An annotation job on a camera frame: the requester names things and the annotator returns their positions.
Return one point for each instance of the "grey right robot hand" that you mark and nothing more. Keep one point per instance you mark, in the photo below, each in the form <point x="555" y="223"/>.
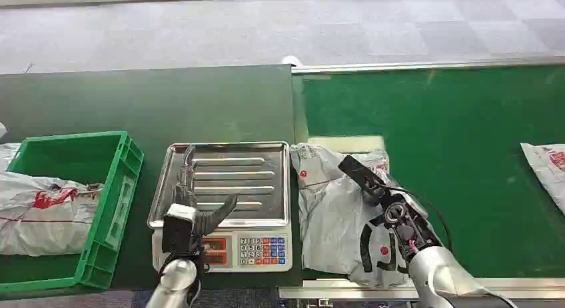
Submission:
<point x="404" y="228"/>

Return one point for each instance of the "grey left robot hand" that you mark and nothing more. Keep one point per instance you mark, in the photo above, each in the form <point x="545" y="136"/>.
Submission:
<point x="212" y="220"/>

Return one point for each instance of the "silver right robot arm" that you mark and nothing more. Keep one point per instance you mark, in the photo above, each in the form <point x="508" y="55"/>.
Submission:
<point x="437" y="275"/>

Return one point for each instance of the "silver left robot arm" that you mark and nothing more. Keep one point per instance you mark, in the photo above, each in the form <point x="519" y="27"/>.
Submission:
<point x="174" y="281"/>

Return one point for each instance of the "steel scale tray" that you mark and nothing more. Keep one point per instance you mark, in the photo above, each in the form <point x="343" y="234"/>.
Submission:
<point x="247" y="182"/>

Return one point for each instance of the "white electronic scale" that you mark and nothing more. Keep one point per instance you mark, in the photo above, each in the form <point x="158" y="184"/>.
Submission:
<point x="265" y="250"/>

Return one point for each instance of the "green plastic crate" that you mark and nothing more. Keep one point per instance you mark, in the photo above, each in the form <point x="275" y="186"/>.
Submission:
<point x="110" y="235"/>

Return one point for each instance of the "green conveyor belt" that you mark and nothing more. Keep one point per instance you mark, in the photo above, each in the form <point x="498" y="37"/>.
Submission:
<point x="463" y="120"/>

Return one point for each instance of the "white parcel bag red print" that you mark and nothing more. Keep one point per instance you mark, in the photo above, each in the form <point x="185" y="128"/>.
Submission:
<point x="547" y="169"/>

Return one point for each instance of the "grey parcel bag red print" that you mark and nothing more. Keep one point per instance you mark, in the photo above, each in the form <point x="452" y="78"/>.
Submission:
<point x="39" y="226"/>

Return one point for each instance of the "white round object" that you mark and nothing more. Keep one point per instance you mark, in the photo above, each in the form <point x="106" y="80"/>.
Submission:
<point x="292" y="61"/>

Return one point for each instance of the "grey plastic parcel bag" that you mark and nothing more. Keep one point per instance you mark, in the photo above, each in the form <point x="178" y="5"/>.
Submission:
<point x="8" y="155"/>

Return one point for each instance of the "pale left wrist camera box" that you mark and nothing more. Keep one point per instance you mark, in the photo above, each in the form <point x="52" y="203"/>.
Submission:
<point x="181" y="212"/>

